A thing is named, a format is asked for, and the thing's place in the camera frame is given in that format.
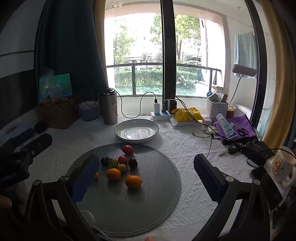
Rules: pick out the black smartphone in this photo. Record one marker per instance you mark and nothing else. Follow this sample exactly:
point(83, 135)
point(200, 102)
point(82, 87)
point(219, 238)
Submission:
point(268, 187)

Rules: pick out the white mug with bear print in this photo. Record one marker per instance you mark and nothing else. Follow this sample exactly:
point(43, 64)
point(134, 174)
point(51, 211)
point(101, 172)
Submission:
point(281, 164)

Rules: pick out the white textured tablecloth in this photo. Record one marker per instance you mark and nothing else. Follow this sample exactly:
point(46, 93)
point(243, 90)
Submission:
point(189, 153)

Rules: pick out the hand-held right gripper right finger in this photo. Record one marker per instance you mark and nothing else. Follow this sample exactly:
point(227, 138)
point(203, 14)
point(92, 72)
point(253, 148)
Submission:
point(208, 180)

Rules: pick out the green fruit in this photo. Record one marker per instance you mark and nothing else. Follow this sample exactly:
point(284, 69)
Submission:
point(113, 163)

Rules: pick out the brown cardboard box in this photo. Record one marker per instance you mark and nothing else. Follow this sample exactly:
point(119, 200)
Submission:
point(57, 114)

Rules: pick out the small red fruit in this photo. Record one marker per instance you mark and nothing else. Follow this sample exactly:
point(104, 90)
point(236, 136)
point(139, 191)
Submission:
point(122, 159)

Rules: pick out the purple cloth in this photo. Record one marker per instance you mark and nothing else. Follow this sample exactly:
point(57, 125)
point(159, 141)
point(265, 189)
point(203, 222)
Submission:
point(241, 125)

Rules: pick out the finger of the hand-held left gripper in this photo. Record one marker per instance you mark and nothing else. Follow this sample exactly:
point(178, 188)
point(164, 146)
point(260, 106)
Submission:
point(23, 136)
point(40, 141)

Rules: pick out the black round object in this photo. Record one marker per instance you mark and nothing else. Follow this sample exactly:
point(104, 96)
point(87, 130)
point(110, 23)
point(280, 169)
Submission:
point(41, 127)

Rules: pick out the hanging light blue towel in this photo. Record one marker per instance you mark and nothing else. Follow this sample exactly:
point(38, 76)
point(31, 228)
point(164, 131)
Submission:
point(246, 51)

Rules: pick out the black scissors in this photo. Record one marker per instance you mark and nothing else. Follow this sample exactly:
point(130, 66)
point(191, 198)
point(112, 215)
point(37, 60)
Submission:
point(241, 131)

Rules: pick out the white tube bottle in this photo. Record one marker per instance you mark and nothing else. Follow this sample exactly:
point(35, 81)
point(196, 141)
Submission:
point(225, 126)

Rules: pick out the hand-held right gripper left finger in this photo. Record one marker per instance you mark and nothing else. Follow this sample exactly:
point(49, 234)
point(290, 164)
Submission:
point(85, 178)

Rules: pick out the white power strip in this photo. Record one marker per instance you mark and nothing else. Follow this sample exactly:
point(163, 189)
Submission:
point(160, 115)

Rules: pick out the round grey placemat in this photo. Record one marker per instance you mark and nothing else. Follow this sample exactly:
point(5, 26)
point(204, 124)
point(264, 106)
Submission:
point(129, 208)

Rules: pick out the person's left hand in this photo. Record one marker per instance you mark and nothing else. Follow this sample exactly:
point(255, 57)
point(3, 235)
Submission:
point(4, 202)

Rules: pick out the tablet with lit screen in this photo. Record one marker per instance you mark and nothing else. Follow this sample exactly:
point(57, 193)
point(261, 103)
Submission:
point(63, 85)

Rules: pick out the black window frame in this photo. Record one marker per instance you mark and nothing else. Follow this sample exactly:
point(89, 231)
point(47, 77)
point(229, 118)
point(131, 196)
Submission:
point(167, 58)

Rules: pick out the white charger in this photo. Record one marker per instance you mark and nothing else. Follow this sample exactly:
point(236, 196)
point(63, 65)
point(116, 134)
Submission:
point(157, 107)

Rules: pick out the white round object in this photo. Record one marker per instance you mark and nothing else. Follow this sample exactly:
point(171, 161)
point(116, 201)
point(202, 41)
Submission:
point(86, 216)

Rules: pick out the red fruit with stem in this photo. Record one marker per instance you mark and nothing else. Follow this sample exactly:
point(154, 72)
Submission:
point(127, 149)

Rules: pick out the black charger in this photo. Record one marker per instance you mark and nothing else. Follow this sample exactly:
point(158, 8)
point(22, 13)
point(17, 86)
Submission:
point(171, 106)

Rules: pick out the yellow plastic bag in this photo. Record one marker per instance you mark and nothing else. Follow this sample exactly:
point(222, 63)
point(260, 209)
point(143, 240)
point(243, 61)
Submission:
point(185, 114)

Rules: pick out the teal curtain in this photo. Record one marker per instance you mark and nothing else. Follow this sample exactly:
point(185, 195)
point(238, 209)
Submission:
point(69, 46)

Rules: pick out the black car key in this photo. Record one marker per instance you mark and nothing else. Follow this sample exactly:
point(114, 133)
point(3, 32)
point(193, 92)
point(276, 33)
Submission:
point(233, 149)

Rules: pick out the dark purple plum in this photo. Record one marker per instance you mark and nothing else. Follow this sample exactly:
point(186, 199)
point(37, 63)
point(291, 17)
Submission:
point(104, 161)
point(132, 163)

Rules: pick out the black power adapter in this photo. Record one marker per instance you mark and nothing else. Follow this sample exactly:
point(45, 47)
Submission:
point(256, 150)

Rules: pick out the white perforated basket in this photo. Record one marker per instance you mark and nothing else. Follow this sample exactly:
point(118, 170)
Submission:
point(216, 107)

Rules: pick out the orange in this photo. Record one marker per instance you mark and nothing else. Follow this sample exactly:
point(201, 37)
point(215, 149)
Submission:
point(133, 181)
point(113, 174)

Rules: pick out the white plate with dark rim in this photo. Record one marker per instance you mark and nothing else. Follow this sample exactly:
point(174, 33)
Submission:
point(136, 133)

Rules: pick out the stainless steel tumbler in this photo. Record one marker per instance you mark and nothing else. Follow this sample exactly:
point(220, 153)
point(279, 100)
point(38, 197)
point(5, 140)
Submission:
point(108, 106)

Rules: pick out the balcony railing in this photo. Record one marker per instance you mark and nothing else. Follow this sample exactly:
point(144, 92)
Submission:
point(133, 80)

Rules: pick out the white desk lamp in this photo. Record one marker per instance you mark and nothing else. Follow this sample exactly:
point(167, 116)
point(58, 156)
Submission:
point(245, 70)

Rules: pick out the yellow curtain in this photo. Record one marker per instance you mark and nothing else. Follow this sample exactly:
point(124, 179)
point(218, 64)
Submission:
point(277, 92)

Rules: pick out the small yellow fruit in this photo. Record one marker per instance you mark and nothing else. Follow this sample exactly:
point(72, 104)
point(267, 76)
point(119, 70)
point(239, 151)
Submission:
point(122, 168)

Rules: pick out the blue plastic bowl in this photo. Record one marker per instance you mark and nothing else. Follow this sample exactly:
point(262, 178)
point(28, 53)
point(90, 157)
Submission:
point(89, 111)

